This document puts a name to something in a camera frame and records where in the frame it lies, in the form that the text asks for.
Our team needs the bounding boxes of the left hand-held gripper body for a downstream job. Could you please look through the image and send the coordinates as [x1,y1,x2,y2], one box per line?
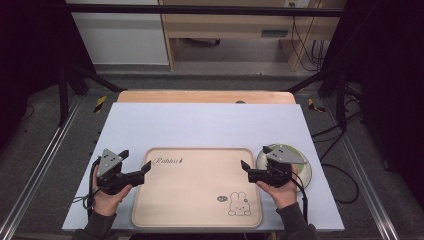
[95,148,146,196]

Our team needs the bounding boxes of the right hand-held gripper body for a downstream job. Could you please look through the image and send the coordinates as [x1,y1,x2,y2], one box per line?
[248,143,308,189]

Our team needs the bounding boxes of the person's right hand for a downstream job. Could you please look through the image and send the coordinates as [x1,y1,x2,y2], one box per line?
[255,164,299,211]

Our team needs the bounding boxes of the person's left hand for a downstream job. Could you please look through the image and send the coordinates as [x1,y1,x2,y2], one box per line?
[91,165,134,217]

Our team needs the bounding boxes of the white and green plate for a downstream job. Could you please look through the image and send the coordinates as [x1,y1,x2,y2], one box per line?
[255,143,313,193]

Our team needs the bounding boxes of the beige tray with rabbit print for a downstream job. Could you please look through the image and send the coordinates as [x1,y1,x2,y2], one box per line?
[131,147,264,229]

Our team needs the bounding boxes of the yellow and black tape strip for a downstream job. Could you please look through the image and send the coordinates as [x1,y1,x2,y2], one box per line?
[306,97,327,114]
[93,95,108,114]

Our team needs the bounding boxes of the light blue table mat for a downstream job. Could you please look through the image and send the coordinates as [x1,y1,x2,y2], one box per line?
[61,102,346,233]

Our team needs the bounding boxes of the wooden table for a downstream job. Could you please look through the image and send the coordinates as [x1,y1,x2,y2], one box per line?
[116,89,297,105]

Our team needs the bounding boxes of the black metal stand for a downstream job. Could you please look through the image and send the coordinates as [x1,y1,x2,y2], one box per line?
[57,63,127,127]
[285,65,348,132]

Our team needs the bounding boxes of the white cabinet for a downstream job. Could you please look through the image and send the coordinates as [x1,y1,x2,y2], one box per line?
[65,0,170,66]

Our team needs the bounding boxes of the wooden desk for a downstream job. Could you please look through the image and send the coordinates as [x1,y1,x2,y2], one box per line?
[158,0,348,72]

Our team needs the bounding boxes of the black curtain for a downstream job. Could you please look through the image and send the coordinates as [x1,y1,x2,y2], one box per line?
[0,0,97,149]
[320,0,424,203]

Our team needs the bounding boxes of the left hand-held gripper cable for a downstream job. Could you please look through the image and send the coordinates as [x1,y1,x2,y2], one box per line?
[72,157,102,218]

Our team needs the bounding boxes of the hand-held gripper cable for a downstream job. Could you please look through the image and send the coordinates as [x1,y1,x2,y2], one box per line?
[279,166,310,225]
[72,157,102,218]

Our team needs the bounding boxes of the right hand-held gripper cable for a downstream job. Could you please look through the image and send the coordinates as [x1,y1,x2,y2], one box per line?
[279,166,310,225]

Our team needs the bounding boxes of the aluminium floor rail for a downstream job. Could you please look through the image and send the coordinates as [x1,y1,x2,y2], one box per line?
[0,95,85,240]
[322,99,403,240]

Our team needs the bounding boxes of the black floor cable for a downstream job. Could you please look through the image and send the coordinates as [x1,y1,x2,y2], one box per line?
[310,109,364,205]

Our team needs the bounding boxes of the black hanging cables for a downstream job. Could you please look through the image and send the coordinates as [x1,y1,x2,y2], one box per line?
[290,15,326,72]

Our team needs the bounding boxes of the black horizontal frame bar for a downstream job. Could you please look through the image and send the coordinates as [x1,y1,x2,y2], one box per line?
[65,3,345,18]

